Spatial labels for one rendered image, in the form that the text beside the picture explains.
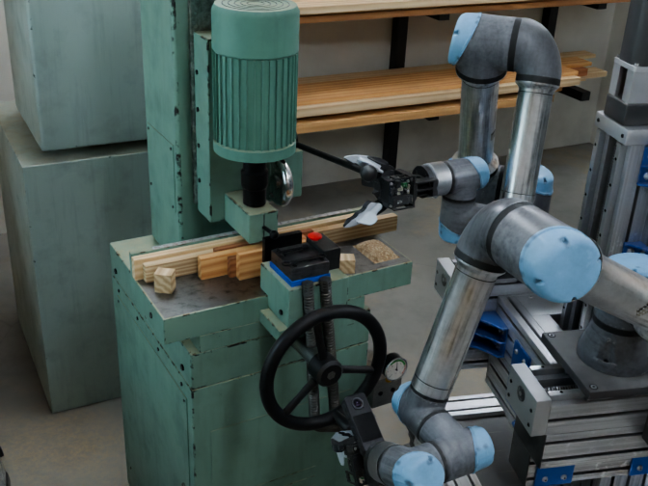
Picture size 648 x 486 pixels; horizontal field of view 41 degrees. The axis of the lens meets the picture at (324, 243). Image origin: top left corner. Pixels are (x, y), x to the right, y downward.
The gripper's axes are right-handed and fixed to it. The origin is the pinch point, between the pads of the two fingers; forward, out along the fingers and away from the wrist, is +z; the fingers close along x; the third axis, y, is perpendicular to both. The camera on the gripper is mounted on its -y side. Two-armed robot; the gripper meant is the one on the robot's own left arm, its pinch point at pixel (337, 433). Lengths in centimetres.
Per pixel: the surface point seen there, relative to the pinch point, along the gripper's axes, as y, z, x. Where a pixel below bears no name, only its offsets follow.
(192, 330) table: -26.5, 11.3, -22.0
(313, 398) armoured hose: -6.2, 9.5, -0.1
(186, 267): -38.9, 22.5, -17.8
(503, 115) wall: -81, 264, 246
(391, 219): -39, 26, 35
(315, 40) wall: -132, 234, 122
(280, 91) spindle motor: -70, -1, 3
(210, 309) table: -29.9, 9.8, -17.8
